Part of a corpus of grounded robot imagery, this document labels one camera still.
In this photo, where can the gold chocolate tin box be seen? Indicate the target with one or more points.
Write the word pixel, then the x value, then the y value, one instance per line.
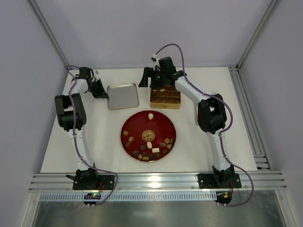
pixel 170 99

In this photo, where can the brown oval chocolate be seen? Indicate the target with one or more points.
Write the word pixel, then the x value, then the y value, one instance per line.
pixel 162 144

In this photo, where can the dark flat round chocolate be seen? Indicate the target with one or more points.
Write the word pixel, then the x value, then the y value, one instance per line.
pixel 142 147

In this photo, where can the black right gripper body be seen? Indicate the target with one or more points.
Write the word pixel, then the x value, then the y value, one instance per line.
pixel 150 76

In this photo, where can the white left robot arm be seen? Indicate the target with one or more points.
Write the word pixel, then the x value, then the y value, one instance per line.
pixel 72 118

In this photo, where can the right side aluminium rail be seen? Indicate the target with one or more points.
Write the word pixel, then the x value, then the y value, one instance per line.
pixel 254 135

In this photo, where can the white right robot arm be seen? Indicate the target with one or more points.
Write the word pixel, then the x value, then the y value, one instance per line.
pixel 211 115

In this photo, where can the left aluminium frame post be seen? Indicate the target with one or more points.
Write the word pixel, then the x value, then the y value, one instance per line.
pixel 48 31

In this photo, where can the aluminium frame post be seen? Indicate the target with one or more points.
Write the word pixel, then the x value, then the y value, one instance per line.
pixel 48 31
pixel 270 9

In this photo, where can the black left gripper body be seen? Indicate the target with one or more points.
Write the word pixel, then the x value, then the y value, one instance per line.
pixel 95 85

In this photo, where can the right aluminium frame post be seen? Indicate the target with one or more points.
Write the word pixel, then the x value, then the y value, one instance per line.
pixel 270 9

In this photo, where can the white rectangular chocolate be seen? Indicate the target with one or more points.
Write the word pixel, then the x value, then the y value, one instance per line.
pixel 155 150

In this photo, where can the silver tin lid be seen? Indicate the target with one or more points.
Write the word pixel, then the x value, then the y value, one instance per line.
pixel 122 96

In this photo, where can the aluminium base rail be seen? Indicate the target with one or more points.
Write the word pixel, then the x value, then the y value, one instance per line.
pixel 152 187

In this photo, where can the white cone chocolate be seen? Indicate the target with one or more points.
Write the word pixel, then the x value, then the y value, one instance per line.
pixel 150 116

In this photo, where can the dark grey egg chocolate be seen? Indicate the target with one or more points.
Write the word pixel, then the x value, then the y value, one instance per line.
pixel 136 153

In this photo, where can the round red tray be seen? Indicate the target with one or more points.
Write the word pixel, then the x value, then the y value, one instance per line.
pixel 142 129

